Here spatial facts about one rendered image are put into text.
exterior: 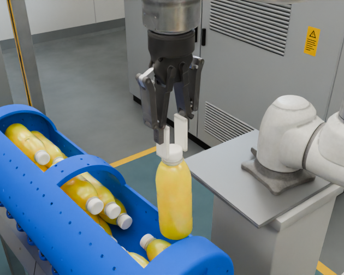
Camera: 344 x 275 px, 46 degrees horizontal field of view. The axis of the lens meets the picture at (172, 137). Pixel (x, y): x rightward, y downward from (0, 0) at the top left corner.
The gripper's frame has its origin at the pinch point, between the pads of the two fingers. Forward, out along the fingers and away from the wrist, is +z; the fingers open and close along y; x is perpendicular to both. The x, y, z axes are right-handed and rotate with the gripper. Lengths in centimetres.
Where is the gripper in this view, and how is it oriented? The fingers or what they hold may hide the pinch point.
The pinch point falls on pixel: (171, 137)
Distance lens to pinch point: 73.7
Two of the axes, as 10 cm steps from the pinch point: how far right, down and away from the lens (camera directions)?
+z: 0.1, 8.5, 5.3
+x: 6.6, 3.9, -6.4
